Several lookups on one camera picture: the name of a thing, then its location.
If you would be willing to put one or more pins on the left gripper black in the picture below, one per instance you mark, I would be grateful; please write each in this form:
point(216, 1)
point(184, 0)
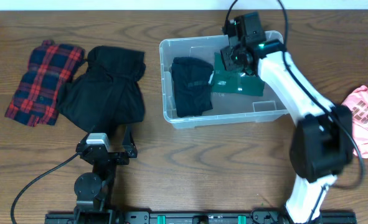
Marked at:
point(129, 152)

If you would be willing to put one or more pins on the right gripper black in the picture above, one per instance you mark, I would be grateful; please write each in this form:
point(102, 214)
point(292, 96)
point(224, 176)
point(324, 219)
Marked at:
point(228, 63)

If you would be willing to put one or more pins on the dark green shirt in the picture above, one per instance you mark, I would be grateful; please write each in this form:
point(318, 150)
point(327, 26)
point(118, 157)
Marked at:
point(235, 81)

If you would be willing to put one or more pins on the dark navy garment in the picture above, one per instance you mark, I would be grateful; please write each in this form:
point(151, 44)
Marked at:
point(192, 91)

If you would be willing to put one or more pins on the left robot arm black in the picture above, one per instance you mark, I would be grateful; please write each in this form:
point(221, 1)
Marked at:
point(94, 189)

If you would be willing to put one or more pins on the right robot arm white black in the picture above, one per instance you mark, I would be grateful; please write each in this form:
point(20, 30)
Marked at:
point(321, 145)

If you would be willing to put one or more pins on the large black folded garment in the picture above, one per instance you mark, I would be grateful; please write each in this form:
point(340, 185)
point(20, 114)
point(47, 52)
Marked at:
point(107, 94)

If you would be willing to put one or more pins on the clear plastic storage bin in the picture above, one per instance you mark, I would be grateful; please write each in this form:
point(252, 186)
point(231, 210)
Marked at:
point(227, 107)

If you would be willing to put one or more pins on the red plaid folded shirt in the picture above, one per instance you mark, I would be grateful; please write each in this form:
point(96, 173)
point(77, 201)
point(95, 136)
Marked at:
point(49, 67)

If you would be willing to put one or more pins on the pink folded shirt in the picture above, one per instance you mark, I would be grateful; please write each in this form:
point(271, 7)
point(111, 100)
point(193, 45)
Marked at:
point(357, 102)

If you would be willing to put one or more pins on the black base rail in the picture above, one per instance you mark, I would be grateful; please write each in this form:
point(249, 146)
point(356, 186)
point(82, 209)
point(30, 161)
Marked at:
point(256, 217)

